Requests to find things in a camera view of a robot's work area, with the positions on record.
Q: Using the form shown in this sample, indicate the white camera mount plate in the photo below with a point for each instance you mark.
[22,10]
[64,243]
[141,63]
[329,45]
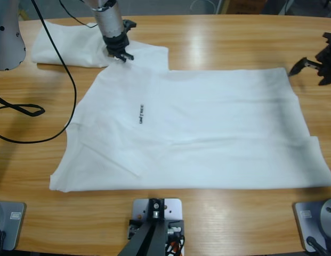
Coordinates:
[174,210]

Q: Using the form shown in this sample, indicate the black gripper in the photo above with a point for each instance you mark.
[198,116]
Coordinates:
[329,64]
[116,44]

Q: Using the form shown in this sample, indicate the white t-shirt with black logo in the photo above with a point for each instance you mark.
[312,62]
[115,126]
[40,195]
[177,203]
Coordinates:
[194,120]

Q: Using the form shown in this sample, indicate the black mount clamp bracket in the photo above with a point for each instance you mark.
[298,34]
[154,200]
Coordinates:
[178,222]

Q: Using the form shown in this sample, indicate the folded white t-shirt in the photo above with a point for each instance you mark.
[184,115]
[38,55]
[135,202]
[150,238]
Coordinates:
[74,48]

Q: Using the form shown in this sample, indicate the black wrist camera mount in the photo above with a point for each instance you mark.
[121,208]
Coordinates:
[129,24]
[330,38]

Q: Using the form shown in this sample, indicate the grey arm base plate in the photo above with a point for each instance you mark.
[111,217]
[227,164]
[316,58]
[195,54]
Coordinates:
[13,229]
[305,224]

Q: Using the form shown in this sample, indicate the wooden pallet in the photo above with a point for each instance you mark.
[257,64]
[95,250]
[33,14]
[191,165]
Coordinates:
[24,13]

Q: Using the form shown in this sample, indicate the grey metal stand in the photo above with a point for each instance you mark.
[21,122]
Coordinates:
[283,8]

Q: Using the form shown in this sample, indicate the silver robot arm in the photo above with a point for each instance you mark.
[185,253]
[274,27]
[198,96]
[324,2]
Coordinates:
[109,18]

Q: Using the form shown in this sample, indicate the brown cardboard box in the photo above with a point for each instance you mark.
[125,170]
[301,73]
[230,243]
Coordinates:
[248,6]

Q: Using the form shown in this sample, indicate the dark camera mount post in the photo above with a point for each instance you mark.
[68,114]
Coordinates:
[154,234]

